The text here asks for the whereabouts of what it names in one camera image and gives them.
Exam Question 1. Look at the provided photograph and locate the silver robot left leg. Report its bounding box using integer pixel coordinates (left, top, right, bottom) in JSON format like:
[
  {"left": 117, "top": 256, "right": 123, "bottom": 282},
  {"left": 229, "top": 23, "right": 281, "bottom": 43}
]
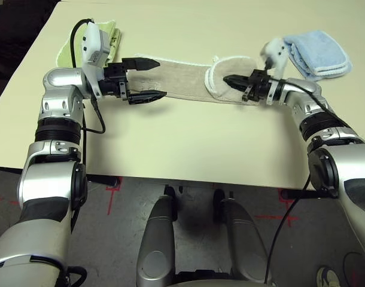
[{"left": 136, "top": 194, "right": 177, "bottom": 287}]

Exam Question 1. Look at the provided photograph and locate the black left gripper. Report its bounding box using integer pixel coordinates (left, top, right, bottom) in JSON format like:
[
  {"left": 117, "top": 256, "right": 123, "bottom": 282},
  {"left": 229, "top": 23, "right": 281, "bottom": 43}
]
[{"left": 98, "top": 57, "right": 168, "bottom": 105}]

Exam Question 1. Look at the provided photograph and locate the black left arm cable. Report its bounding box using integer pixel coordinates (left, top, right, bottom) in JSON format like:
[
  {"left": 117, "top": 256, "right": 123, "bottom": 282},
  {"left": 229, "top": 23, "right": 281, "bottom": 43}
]
[{"left": 70, "top": 18, "right": 107, "bottom": 168}]

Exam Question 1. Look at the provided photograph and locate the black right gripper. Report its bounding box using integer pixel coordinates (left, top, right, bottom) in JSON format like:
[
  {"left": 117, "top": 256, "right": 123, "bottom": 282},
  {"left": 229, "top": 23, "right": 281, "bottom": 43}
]
[{"left": 223, "top": 69, "right": 275, "bottom": 105}]

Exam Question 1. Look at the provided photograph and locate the silver robot right leg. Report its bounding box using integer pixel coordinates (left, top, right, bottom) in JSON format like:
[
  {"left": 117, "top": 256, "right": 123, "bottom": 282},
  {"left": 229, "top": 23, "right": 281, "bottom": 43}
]
[{"left": 212, "top": 188, "right": 272, "bottom": 285}]

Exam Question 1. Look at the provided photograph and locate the white beige sneaker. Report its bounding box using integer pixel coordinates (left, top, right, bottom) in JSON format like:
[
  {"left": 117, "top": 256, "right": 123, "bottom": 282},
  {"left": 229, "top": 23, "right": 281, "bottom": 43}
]
[{"left": 316, "top": 267, "right": 339, "bottom": 287}]

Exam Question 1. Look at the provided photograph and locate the green folded towel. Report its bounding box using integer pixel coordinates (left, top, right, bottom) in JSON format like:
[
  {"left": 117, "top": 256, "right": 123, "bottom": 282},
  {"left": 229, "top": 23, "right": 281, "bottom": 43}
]
[{"left": 56, "top": 19, "right": 123, "bottom": 68}]

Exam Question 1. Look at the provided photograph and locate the light blue folded towel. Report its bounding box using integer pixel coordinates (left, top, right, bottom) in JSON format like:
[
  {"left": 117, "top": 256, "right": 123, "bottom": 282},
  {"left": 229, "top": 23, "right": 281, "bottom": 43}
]
[{"left": 282, "top": 29, "right": 353, "bottom": 81}]

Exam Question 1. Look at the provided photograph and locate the black table leg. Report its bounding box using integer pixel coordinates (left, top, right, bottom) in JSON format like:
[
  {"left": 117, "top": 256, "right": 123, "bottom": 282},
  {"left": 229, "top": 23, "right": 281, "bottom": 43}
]
[
  {"left": 86, "top": 173, "right": 119, "bottom": 186},
  {"left": 280, "top": 188, "right": 318, "bottom": 200}
]

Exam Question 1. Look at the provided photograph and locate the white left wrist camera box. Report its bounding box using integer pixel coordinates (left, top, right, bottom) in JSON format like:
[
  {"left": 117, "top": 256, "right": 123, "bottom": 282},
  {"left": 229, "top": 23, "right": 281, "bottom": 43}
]
[{"left": 81, "top": 22, "right": 113, "bottom": 99}]

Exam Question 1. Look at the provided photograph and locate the grey robot waist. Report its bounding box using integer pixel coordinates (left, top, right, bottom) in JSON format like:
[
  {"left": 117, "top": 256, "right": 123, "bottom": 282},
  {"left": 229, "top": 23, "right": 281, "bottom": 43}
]
[{"left": 170, "top": 268, "right": 279, "bottom": 287}]

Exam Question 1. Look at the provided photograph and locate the silver robot leg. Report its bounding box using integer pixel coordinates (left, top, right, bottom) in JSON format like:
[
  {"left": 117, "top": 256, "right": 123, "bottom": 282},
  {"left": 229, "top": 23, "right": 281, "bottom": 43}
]
[
  {"left": 212, "top": 188, "right": 272, "bottom": 285},
  {"left": 136, "top": 194, "right": 177, "bottom": 287}
]

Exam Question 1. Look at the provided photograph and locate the beige towel white trim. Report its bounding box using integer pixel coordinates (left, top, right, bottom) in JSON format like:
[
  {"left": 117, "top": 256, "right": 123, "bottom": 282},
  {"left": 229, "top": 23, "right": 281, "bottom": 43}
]
[{"left": 126, "top": 53, "right": 263, "bottom": 105}]

